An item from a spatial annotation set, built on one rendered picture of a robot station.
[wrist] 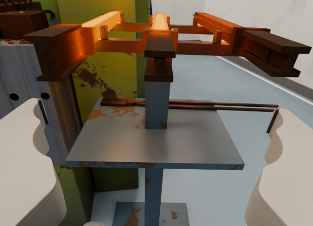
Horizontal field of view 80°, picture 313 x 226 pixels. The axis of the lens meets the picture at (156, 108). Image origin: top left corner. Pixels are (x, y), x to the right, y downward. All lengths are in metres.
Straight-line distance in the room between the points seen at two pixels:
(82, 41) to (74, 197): 0.80
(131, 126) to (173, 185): 0.83
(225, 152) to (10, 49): 0.60
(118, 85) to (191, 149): 0.46
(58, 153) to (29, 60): 0.34
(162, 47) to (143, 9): 1.01
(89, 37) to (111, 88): 0.56
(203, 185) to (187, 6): 4.03
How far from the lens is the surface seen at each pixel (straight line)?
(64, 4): 0.77
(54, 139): 0.75
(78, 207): 1.04
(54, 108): 0.67
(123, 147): 0.47
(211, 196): 1.31
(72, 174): 0.87
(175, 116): 0.58
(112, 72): 0.80
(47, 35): 0.21
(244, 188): 1.42
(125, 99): 0.64
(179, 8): 4.68
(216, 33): 0.35
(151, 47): 0.18
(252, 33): 0.27
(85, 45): 0.28
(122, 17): 0.55
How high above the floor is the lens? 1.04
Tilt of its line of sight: 31 degrees down
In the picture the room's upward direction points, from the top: 2 degrees clockwise
